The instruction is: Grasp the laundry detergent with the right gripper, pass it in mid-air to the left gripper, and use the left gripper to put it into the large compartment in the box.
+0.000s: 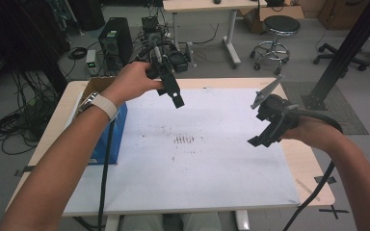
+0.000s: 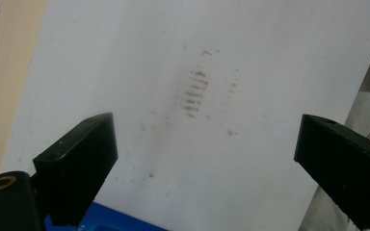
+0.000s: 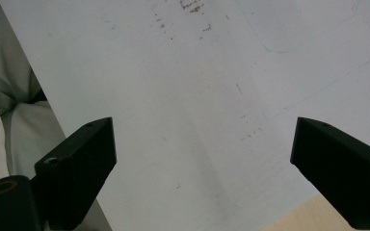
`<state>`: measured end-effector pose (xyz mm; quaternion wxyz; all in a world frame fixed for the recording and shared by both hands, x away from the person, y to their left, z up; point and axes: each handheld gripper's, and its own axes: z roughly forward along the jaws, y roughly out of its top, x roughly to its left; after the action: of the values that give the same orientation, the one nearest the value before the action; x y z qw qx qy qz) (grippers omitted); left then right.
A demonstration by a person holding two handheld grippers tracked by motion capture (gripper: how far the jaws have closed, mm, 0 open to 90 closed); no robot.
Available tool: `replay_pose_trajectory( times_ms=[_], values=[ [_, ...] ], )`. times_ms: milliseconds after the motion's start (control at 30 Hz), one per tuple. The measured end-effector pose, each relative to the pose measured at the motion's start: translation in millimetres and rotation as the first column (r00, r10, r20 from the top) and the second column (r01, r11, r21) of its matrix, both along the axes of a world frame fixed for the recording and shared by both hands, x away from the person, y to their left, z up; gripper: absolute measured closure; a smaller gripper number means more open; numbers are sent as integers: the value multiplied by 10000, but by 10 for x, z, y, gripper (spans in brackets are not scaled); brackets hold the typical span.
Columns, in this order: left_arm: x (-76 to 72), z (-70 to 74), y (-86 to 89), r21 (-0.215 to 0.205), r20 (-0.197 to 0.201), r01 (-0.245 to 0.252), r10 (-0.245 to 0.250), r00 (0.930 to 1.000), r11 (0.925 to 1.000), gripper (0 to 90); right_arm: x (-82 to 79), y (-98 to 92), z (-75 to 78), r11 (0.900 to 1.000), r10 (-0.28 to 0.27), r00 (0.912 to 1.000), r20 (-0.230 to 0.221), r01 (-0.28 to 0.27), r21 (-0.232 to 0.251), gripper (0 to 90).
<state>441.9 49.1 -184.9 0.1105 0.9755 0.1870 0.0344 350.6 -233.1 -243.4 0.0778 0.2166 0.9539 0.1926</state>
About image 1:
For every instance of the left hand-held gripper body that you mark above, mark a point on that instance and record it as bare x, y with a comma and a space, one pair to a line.
168, 78

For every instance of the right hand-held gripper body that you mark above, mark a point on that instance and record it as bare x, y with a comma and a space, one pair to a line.
276, 110

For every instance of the blue cardboard box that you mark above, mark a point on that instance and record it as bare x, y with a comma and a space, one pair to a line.
112, 138

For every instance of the person's left hand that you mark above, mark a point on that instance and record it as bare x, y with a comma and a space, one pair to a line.
131, 82

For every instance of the person's right hand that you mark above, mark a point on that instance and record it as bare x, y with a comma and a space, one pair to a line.
318, 131

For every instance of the black floor equipment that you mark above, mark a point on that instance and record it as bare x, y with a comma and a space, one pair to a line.
178, 61

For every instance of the wooden table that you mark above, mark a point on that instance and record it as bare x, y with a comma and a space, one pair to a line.
305, 163

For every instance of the wristwatch with white band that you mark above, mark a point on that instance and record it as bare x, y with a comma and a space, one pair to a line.
106, 106

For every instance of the black computer tower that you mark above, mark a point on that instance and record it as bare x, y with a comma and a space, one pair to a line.
117, 41

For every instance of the black tape strip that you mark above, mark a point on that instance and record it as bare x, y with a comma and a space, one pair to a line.
24, 171
325, 179

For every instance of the grey floor mat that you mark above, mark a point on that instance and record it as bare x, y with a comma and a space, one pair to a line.
343, 118

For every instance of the small grey power unit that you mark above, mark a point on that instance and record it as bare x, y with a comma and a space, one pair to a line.
91, 62

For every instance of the white table mat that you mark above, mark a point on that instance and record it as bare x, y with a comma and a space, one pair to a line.
189, 179

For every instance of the light wooden desk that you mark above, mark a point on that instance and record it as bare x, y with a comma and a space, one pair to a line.
199, 5

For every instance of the black office chair base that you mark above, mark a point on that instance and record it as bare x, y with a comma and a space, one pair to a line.
334, 54

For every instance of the black round stool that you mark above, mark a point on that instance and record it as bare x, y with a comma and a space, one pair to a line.
281, 25

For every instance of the black metal column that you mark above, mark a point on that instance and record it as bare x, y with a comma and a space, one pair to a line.
350, 48

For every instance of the person's right leg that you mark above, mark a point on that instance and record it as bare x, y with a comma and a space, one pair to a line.
202, 222

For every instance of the person's leg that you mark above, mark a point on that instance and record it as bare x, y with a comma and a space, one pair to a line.
141, 223
202, 222

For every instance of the closed brown cardboard box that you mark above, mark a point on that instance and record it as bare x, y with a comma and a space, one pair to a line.
340, 14

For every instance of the person's left leg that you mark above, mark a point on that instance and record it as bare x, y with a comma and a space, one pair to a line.
141, 223

